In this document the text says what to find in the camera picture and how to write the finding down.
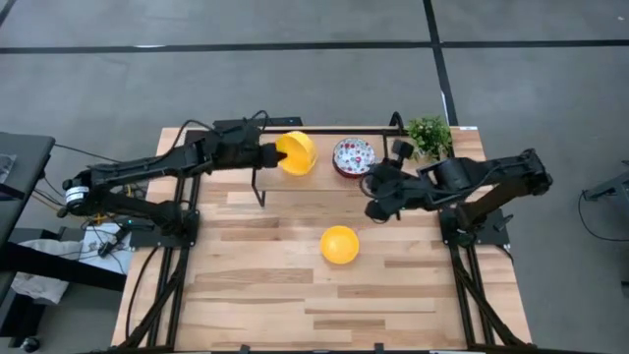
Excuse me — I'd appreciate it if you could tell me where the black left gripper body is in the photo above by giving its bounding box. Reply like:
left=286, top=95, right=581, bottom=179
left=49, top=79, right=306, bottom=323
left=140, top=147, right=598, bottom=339
left=203, top=122, right=267, bottom=171

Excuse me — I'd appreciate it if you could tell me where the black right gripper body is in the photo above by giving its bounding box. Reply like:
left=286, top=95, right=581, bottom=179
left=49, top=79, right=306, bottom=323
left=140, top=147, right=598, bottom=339
left=364, top=139, right=434, bottom=222

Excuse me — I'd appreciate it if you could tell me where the yellow plastic bowl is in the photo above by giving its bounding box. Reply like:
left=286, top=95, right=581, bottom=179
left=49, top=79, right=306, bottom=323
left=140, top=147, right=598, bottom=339
left=274, top=130, right=318, bottom=177
left=319, top=224, right=361, bottom=266

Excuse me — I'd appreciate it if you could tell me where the red floral ceramic bowl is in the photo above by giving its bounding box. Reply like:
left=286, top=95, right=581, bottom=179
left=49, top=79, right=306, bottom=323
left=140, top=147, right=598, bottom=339
left=332, top=137, right=377, bottom=177

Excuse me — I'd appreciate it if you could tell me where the black bar with indicator light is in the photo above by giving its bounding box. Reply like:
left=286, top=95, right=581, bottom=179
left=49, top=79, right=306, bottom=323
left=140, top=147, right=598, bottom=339
left=212, top=116, right=304, bottom=128

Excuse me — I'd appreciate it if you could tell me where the wooden shelf with black legs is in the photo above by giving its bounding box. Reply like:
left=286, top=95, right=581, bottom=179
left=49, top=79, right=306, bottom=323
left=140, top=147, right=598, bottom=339
left=251, top=128, right=394, bottom=208

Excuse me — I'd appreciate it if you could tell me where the green plant in white pot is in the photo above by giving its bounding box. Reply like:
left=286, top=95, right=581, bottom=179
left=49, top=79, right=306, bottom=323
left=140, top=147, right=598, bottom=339
left=406, top=115, right=454, bottom=162

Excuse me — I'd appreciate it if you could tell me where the white plastic sheet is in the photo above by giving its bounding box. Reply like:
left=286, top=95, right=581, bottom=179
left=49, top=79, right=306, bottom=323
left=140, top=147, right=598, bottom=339
left=81, top=223, right=134, bottom=274

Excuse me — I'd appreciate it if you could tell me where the black floor stand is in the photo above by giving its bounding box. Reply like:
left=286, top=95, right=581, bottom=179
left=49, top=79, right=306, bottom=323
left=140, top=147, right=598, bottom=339
left=592, top=159, right=629, bottom=203

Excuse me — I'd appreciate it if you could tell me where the black side table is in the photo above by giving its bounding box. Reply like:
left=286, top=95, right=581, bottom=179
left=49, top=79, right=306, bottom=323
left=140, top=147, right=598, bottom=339
left=0, top=131, right=56, bottom=247

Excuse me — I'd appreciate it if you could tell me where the white crumpled bag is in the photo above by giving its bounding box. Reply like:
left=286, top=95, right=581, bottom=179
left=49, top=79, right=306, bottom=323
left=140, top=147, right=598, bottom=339
left=10, top=272, right=70, bottom=305

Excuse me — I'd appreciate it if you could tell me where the yellow cable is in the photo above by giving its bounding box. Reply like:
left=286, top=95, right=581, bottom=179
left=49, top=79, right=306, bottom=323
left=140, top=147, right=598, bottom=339
left=31, top=191, right=124, bottom=225

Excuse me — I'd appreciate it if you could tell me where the black floor cable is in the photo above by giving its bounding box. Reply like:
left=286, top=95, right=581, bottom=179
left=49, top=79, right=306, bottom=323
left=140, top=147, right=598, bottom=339
left=578, top=189, right=629, bottom=243

